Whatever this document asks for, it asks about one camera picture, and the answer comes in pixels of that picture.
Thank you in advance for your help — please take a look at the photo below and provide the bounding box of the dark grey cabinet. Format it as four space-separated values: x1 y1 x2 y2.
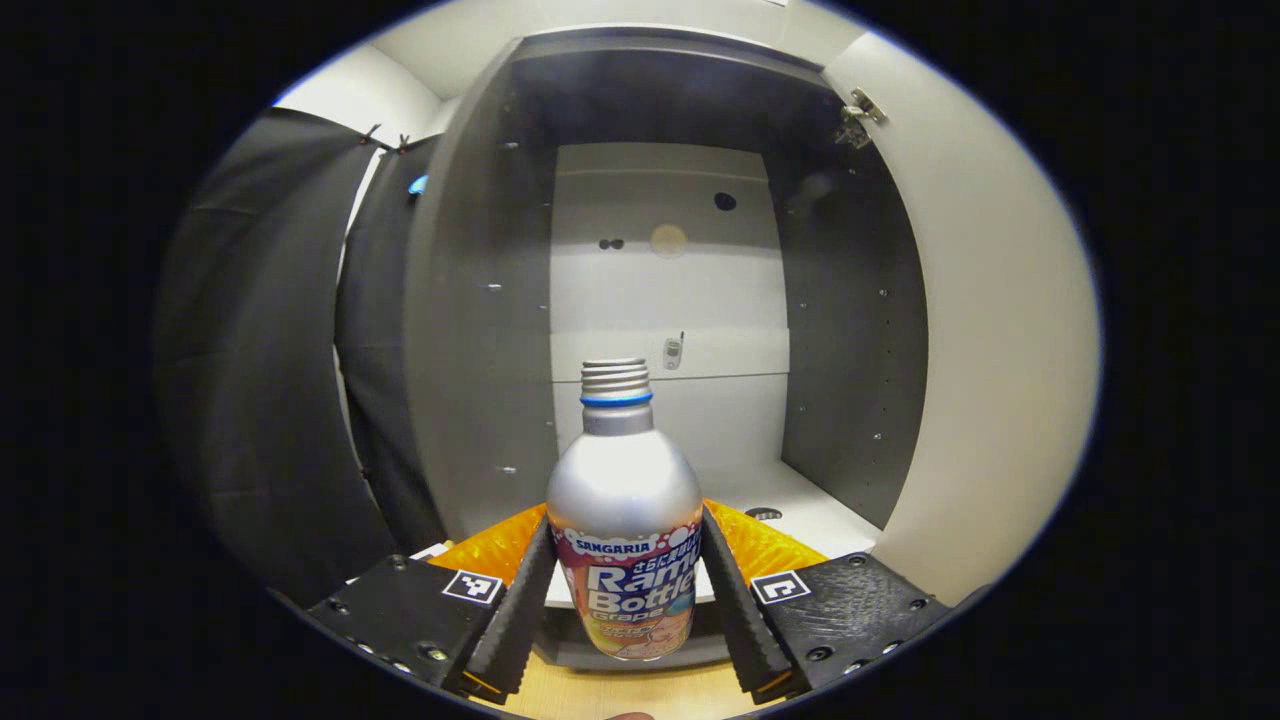
405 28 931 671

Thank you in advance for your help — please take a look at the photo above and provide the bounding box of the metal cabinet door hinge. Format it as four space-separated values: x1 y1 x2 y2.
838 87 889 151

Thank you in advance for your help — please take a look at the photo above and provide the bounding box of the black backdrop cloth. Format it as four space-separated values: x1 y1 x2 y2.
155 108 446 606

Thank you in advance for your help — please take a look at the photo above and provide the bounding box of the silver bottle with colourful label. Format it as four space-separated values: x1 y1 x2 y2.
546 358 704 661

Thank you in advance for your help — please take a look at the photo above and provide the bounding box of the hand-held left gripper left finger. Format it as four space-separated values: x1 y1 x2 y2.
305 515 558 704

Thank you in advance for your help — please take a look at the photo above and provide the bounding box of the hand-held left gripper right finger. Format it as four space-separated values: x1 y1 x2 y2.
700 500 951 701

